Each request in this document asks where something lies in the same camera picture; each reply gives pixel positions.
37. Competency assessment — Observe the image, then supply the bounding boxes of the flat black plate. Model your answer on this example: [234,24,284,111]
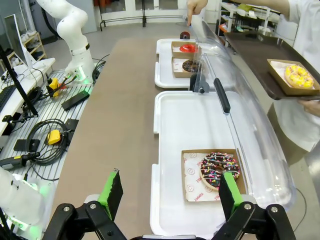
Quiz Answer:
[13,139,41,152]

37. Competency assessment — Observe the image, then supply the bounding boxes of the person's right hand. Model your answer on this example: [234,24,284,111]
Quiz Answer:
[186,0,210,27]

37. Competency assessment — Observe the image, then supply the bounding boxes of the slotted metal base plate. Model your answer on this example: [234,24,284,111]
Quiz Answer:
[0,69,93,226]

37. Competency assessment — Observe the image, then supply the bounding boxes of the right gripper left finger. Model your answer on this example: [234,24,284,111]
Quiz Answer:
[42,168,141,240]

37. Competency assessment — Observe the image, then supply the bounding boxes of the black cables at arm base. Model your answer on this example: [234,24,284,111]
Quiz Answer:
[91,53,111,85]

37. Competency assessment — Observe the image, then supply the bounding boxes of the chocolate donut with sprinkles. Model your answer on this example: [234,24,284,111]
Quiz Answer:
[199,151,241,193]

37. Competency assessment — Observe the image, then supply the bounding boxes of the white plastic display tray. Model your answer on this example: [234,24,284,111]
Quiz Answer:
[154,38,208,89]
[149,90,276,237]

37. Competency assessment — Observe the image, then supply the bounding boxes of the person's left hand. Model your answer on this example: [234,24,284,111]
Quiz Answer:
[297,99,320,115]

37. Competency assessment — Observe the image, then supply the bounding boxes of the person in white t-shirt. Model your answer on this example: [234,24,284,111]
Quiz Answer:
[264,0,320,166]

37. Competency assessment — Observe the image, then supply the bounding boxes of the clear plastic display lid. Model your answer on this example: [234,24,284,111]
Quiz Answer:
[189,53,297,213]
[179,16,232,76]

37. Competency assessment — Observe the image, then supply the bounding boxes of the yellow glazed donut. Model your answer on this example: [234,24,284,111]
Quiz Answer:
[284,64,315,90]

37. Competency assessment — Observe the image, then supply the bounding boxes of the long black control box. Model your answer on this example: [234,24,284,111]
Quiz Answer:
[61,90,90,111]

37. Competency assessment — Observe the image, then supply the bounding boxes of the black camera stand pole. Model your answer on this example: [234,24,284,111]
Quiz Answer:
[0,44,40,118]

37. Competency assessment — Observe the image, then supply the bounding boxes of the red glazed donut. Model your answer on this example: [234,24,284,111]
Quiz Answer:
[179,43,198,54]

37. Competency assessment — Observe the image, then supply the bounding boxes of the grey computer monitor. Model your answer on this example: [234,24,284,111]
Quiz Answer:
[4,13,35,73]

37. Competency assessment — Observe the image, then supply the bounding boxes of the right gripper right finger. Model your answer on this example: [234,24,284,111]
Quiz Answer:
[211,171,299,240]

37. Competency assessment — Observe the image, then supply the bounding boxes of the dark brown serving tray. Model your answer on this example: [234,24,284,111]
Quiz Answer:
[223,31,320,101]

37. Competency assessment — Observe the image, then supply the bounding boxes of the yellow emergency stop box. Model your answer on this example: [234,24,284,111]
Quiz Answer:
[47,129,62,145]
[48,77,62,97]

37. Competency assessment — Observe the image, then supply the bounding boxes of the black keyboard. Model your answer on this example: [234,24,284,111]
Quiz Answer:
[0,84,17,113]

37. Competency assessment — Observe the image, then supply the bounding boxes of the person's right forearm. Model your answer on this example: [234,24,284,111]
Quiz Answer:
[236,0,290,14]

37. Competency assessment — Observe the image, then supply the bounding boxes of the black metal rail frame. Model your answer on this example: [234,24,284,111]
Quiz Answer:
[99,14,191,32]

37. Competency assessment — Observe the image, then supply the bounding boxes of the white computer desk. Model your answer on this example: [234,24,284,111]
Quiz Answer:
[0,57,56,136]

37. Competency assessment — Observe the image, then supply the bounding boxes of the wooden shoe shelf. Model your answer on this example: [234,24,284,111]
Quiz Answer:
[21,31,47,63]

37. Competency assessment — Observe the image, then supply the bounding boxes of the brown cardboard donut box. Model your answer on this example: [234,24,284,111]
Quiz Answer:
[171,57,206,79]
[171,41,202,59]
[266,58,320,97]
[181,148,247,203]

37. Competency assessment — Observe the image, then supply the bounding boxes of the coiled black cable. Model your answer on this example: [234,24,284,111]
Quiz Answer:
[26,118,72,181]

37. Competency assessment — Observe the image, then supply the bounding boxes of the black yellow handheld controller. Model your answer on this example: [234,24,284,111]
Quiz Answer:
[0,152,41,171]

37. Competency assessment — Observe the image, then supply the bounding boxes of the plain chocolate glazed donut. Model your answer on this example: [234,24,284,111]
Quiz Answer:
[181,59,201,73]

